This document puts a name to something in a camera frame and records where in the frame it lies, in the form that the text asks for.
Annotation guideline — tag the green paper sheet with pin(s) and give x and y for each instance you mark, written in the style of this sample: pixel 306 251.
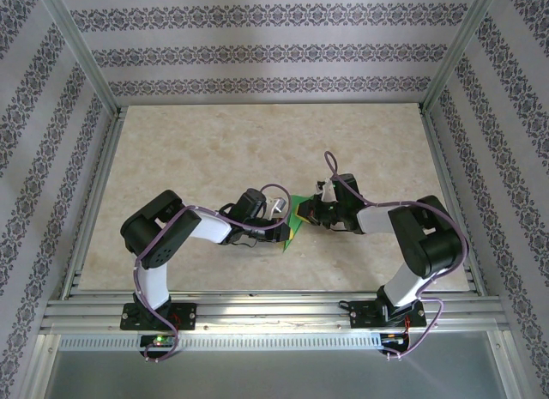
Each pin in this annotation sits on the green paper sheet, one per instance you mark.
pixel 300 199

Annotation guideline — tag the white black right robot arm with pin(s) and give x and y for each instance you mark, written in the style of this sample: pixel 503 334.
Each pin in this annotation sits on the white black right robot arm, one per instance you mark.
pixel 377 221

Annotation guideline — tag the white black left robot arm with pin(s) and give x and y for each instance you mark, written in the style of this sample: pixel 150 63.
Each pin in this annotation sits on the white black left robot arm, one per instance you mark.
pixel 212 229

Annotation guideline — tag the small electronics board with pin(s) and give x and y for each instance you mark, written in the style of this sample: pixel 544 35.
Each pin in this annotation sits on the small electronics board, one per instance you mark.
pixel 159 340
pixel 394 338

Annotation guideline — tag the aluminium mounting rail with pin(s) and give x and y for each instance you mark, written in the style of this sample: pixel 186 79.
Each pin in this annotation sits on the aluminium mounting rail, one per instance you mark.
pixel 274 313

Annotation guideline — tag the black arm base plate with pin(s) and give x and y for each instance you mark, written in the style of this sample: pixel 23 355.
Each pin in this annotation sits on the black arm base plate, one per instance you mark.
pixel 184 317
pixel 362 317

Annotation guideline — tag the aluminium side rail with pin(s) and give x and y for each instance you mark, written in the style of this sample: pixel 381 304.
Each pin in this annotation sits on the aluminium side rail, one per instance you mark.
pixel 95 201
pixel 451 201

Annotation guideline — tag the aluminium frame post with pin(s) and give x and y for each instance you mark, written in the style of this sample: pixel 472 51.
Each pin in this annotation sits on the aluminium frame post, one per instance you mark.
pixel 92 60
pixel 454 60

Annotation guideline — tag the aluminium frame bar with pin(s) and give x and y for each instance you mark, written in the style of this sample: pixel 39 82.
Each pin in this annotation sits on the aluminium frame bar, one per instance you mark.
pixel 43 364
pixel 506 360

